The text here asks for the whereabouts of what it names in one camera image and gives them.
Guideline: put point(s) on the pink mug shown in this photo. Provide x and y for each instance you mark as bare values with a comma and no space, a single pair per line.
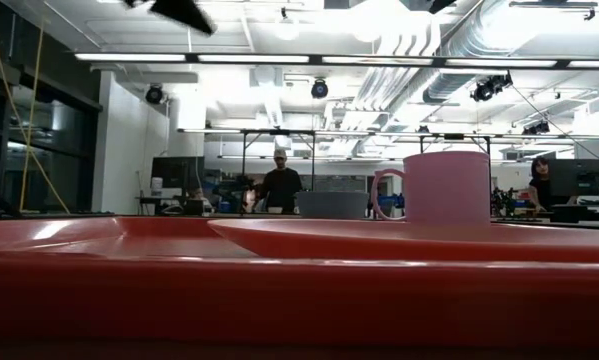
444,190

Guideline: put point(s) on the pink round plate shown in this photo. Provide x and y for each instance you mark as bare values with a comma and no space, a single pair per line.
379,241

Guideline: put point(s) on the red plastic tray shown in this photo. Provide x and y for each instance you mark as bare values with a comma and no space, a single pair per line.
279,300

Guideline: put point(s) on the long ceiling light bar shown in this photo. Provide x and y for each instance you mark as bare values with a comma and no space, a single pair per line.
254,58

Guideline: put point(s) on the black ceiling spotlight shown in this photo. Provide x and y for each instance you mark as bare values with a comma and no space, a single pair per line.
319,89
154,94

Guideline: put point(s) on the black spotlight cluster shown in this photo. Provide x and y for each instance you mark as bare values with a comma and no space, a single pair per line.
489,87

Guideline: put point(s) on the black monitor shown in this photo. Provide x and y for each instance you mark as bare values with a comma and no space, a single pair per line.
176,172
581,177

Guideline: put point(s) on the seated person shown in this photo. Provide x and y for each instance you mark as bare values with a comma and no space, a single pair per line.
199,200
541,194

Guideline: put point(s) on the standing person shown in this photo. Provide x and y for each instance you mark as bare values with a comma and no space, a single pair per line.
280,190

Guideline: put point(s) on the silver ventilation duct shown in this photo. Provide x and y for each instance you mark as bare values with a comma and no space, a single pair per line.
459,75

